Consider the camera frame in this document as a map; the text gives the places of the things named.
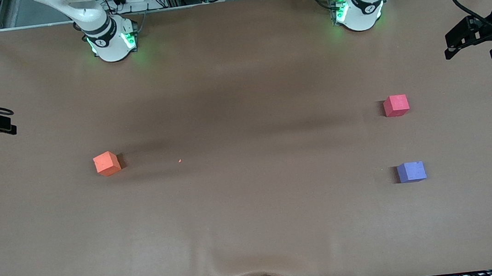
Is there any purple foam block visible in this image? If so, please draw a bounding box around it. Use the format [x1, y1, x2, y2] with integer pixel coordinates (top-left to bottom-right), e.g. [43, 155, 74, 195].
[396, 160, 428, 184]

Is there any orange foam block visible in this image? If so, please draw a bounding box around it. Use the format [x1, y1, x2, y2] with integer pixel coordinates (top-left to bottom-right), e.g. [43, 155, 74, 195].
[92, 150, 122, 178]

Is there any red foam block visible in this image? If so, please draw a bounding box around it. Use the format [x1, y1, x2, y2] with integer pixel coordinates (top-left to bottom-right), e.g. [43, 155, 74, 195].
[382, 94, 411, 118]

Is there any brown table mat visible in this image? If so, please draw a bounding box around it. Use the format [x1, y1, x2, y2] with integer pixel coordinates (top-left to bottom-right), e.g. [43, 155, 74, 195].
[0, 0, 492, 276]

